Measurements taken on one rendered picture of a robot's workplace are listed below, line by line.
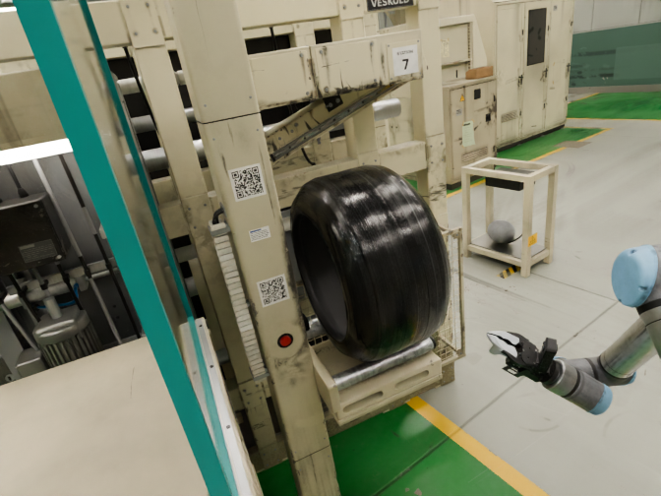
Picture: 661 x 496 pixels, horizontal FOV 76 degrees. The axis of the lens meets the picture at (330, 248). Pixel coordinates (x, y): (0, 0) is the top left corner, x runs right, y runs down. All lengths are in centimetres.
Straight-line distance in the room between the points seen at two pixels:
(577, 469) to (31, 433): 201
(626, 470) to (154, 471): 199
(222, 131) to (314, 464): 106
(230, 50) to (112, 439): 75
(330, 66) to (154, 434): 104
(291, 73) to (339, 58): 15
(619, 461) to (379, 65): 190
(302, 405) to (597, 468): 141
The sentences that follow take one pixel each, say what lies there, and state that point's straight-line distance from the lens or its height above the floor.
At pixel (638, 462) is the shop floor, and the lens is 239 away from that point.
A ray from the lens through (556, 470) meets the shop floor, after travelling 226.
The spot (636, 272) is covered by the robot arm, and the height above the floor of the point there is 129.
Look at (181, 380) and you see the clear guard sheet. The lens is 39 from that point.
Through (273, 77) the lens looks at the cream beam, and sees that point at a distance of 128.
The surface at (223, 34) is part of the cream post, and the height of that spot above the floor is 182.
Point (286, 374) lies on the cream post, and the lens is 125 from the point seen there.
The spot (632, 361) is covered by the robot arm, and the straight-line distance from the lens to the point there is 142.
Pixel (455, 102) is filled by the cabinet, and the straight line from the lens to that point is 548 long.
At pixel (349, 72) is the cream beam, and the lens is 136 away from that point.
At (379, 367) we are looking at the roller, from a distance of 128.
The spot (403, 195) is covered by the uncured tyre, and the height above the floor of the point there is 140.
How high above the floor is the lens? 174
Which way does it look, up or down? 24 degrees down
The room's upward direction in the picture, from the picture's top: 10 degrees counter-clockwise
